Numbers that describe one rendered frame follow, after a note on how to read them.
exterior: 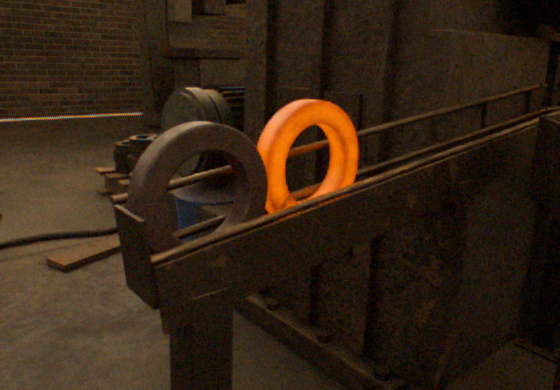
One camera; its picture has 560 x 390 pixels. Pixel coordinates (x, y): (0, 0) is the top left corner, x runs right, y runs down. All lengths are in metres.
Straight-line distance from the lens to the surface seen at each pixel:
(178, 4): 5.14
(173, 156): 0.57
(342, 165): 0.76
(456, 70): 1.10
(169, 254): 0.58
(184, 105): 2.05
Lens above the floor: 0.81
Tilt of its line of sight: 14 degrees down
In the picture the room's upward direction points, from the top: 2 degrees clockwise
